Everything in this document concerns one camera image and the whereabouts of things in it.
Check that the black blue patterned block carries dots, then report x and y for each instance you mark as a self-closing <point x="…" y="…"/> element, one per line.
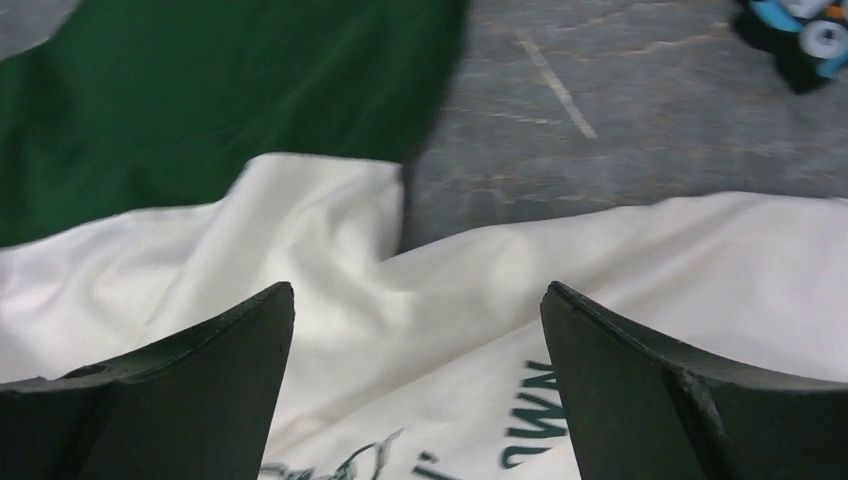
<point x="807" y="39"/>

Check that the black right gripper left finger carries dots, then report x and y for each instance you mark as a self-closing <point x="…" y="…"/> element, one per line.
<point x="194" y="405"/>

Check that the white and green t-shirt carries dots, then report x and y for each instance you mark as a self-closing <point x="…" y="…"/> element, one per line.
<point x="164" y="161"/>

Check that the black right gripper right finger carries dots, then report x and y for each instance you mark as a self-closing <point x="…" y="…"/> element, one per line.
<point x="640" y="404"/>

